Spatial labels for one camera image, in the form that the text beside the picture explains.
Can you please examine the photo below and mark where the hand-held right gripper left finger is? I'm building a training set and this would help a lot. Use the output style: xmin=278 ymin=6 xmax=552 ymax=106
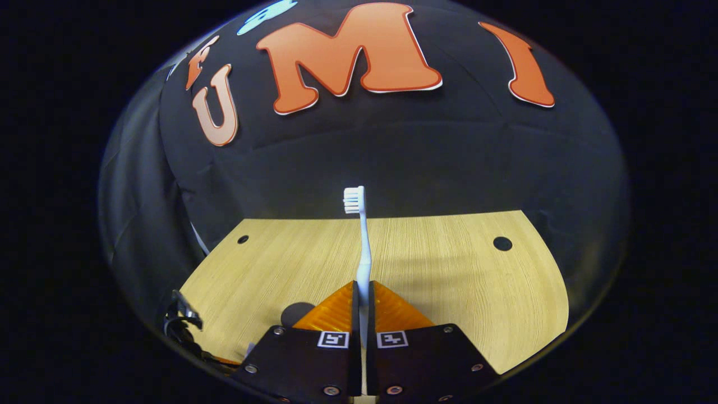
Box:
xmin=231 ymin=281 xmax=363 ymax=402

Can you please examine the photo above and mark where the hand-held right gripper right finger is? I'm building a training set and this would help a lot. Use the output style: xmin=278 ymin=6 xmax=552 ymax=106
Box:
xmin=366 ymin=281 xmax=501 ymax=402

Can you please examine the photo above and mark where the dark round coaster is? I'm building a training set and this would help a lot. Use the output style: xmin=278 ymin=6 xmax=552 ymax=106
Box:
xmin=280 ymin=302 xmax=316 ymax=329

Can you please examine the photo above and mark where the white toothbrush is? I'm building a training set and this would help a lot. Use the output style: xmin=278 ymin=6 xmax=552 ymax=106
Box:
xmin=343 ymin=186 xmax=375 ymax=404

